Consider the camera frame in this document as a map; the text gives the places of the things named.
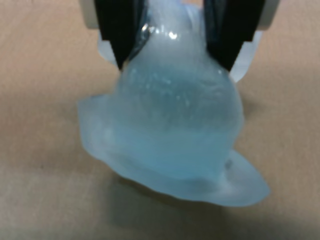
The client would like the cotton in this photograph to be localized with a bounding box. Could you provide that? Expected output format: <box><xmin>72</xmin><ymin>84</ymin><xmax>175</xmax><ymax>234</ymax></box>
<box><xmin>75</xmin><ymin>0</ymin><xmax>272</xmax><ymax>209</ymax></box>

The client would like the brown cardboard sheet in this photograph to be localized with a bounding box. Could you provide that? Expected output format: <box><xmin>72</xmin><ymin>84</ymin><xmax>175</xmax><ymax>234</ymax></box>
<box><xmin>0</xmin><ymin>0</ymin><xmax>320</xmax><ymax>240</ymax></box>

